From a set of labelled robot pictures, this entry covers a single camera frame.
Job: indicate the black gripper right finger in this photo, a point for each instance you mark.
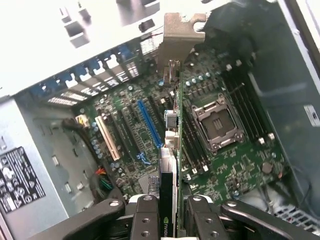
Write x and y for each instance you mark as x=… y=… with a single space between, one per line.
x=250 y=220

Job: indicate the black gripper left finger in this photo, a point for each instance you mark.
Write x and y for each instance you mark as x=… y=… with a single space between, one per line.
x=100 y=215

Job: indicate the green motherboard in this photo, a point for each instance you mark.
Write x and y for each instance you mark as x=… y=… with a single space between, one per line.
x=225 y=180

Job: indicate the grey chipset heatsink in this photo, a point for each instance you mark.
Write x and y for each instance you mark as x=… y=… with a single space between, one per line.
x=146 y=185

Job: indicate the round coin battery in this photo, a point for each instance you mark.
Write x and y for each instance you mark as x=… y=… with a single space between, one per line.
x=267 y=167

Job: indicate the white PCI expansion slot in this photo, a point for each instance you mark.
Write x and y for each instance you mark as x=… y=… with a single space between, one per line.
x=107 y=137

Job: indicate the black long expansion slot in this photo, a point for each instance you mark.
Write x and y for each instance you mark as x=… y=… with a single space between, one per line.
x=128 y=130

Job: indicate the RAM slot with white latches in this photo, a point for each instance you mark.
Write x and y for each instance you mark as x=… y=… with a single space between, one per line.
x=244 y=103
x=255 y=100
x=194 y=142

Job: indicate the white power connector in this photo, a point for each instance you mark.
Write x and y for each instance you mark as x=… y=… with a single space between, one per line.
x=82 y=120

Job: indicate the metal CPU socket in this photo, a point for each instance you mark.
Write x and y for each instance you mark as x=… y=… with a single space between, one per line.
x=217 y=122

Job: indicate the grey power supply unit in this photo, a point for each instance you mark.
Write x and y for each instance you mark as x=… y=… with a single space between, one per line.
x=37 y=125

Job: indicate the black open PC case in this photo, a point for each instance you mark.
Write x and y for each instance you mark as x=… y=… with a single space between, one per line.
x=287 y=100

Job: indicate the grey parts rack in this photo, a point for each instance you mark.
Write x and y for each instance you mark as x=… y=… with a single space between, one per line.
x=77 y=37

